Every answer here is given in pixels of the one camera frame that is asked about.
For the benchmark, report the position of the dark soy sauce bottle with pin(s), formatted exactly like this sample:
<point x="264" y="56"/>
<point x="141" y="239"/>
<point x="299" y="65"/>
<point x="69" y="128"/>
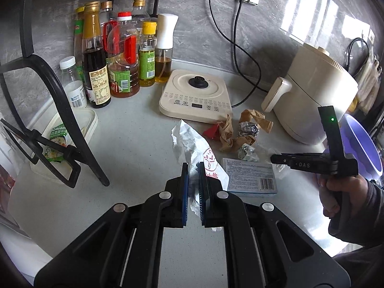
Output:
<point x="93" y="58"/>

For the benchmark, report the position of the yellow detergent bottle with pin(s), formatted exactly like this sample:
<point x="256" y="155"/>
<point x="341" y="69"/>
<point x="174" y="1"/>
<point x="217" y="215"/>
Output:
<point x="353" y="105"/>

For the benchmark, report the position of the light blue medicine box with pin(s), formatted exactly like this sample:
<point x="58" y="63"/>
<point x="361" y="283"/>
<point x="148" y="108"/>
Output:
<point x="249" y="177"/>

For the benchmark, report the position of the purple plastic bucket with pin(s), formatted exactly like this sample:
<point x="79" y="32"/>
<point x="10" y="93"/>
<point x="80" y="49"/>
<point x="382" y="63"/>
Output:
<point x="358" y="142"/>

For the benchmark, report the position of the yellow cap green label bottle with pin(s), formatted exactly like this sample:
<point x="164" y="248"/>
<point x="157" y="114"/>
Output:
<point x="147" y="47"/>

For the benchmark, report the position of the green seasoning packet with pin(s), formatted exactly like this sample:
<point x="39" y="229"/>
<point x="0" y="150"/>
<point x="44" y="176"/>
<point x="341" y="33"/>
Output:
<point x="60" y="136"/>

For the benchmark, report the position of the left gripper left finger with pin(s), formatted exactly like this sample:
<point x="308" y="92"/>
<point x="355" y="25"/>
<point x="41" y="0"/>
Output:
<point x="122" y="248"/>

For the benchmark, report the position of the brown crumpled paper left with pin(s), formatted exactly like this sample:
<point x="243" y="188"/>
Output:
<point x="228" y="141"/>

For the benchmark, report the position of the brown crumpled paper right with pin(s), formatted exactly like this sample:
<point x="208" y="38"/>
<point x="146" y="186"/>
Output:
<point x="259" y="118"/>

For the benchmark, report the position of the person's right hand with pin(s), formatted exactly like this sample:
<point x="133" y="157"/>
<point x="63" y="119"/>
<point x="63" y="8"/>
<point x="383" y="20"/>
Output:
<point x="355" y="187"/>

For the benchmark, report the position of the small red packet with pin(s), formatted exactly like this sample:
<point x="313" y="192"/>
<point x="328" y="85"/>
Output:
<point x="213" y="133"/>

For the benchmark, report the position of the cream air fryer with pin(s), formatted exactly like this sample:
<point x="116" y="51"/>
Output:
<point x="313" y="80"/>

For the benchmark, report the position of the white plastic tray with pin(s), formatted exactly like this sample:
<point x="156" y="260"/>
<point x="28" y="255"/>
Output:
<point x="87" y="121"/>

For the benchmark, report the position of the gold cap bottle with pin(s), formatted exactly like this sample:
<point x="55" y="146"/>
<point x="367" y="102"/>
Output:
<point x="139" y="14"/>
<point x="107" y="17"/>

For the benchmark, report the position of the white paper wrapper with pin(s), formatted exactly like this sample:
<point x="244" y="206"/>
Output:
<point x="190" y="147"/>

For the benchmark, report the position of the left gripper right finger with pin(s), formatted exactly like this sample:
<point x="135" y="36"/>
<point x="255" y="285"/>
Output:
<point x="263" y="247"/>

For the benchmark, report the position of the brown crumpled paper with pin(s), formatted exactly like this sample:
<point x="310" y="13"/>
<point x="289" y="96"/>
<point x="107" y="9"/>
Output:
<point x="259" y="118"/>
<point x="228" y="141"/>

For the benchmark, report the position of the cream induction cooktop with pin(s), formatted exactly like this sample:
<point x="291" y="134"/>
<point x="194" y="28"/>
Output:
<point x="199" y="97"/>

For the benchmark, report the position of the red cap oil bottle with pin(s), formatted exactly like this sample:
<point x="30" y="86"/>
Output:
<point x="122" y="45"/>

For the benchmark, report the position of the white top oil sprayer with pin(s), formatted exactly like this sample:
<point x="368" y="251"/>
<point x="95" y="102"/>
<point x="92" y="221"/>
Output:
<point x="166" y="24"/>

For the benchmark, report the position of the crumpled foil ball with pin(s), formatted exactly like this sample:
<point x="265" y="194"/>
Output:
<point x="247" y="129"/>

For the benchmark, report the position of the hanging plastic bags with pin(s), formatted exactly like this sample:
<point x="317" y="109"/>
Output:
<point x="369" y="82"/>

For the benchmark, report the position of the gold cap bottle back left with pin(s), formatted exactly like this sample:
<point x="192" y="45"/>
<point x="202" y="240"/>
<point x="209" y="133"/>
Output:
<point x="107" y="17"/>

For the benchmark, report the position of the gold cap bottle back right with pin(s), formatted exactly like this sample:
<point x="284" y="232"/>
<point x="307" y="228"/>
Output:
<point x="139" y="14"/>

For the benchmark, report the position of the white pill blister pack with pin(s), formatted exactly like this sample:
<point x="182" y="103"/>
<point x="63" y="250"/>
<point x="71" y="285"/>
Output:
<point x="248" y="153"/>

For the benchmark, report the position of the small white cap bottle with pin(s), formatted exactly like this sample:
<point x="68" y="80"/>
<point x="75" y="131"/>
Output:
<point x="72" y="83"/>

